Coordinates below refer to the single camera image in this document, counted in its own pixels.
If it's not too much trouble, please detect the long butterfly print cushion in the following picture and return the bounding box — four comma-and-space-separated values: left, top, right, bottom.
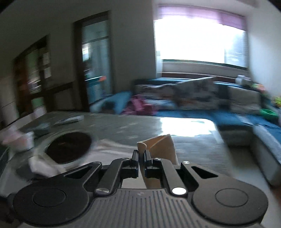
134, 84, 179, 104

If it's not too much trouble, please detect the white cloth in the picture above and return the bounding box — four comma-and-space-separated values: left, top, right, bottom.
28, 139, 138, 178

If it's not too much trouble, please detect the white plastic bag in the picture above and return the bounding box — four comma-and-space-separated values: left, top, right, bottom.
0, 127, 35, 153

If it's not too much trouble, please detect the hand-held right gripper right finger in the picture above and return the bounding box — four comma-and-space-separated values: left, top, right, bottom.
143, 150, 223, 196

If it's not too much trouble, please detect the teal corner sofa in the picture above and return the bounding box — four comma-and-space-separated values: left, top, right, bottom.
132, 77, 281, 187

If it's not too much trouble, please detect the grey plain cushion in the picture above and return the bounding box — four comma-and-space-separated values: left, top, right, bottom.
228, 86, 262, 115

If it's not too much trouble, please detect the purple window blind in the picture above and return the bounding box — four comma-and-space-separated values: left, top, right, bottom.
158, 6, 246, 30

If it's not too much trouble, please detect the square butterfly print cushion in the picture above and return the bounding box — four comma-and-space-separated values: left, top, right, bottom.
176, 76, 218, 108

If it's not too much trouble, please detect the pink garment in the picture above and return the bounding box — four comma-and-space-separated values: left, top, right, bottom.
122, 94, 158, 116

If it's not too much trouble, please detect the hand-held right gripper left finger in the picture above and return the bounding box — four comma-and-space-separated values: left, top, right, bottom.
56, 150, 140, 197

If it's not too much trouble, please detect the teal cabinet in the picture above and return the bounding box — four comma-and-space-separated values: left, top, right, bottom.
85, 75, 107, 104

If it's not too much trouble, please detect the white remote control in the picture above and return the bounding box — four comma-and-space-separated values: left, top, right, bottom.
54, 116, 84, 126

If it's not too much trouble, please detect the large window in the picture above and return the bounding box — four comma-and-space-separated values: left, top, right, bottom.
153, 19, 249, 69

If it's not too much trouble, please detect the green bowl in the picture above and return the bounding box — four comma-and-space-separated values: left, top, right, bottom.
260, 108, 278, 117

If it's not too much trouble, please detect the black round induction cooktop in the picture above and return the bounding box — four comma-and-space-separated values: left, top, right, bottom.
45, 131, 94, 164

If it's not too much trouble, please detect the dark wooden shelf cabinet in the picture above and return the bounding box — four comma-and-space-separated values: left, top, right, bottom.
13, 35, 53, 120

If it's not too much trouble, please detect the beige cloth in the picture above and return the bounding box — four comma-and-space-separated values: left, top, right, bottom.
136, 134, 179, 189

